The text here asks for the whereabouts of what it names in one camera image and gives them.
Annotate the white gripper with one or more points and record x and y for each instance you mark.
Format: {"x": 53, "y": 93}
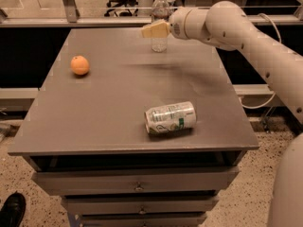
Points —
{"x": 177, "y": 24}

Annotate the green white 7up can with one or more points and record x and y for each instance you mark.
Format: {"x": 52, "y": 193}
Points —
{"x": 170, "y": 118}

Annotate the clear plastic water bottle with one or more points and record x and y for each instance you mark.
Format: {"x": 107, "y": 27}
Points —
{"x": 160, "y": 12}

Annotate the orange fruit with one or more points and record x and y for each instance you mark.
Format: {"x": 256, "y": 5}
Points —
{"x": 79, "y": 65}

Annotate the grey drawer cabinet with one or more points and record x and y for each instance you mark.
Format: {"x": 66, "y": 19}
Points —
{"x": 86, "y": 139}

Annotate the black shoe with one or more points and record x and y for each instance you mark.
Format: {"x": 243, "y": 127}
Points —
{"x": 13, "y": 210}

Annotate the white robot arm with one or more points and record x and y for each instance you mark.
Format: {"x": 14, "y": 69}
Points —
{"x": 225, "y": 25}

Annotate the black office chair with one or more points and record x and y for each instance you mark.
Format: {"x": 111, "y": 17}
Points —
{"x": 121, "y": 8}

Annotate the metal railing frame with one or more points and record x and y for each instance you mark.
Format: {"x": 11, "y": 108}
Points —
{"x": 31, "y": 13}

